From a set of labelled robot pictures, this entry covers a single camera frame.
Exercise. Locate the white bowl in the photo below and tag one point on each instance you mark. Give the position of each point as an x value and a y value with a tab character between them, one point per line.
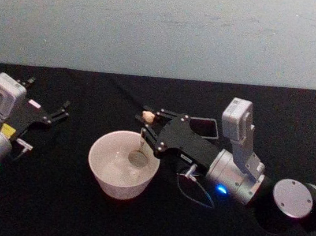
115	176

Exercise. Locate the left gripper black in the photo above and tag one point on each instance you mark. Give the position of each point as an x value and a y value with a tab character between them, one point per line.
31	116

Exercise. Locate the pale wall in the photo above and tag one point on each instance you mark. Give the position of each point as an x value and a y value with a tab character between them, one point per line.
164	25

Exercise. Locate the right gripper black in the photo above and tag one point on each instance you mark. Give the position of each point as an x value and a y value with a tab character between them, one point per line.
183	144

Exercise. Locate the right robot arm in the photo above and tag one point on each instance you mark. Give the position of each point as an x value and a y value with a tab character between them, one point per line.
236	175

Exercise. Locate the black table cloth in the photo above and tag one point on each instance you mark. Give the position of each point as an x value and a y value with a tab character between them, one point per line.
57	215

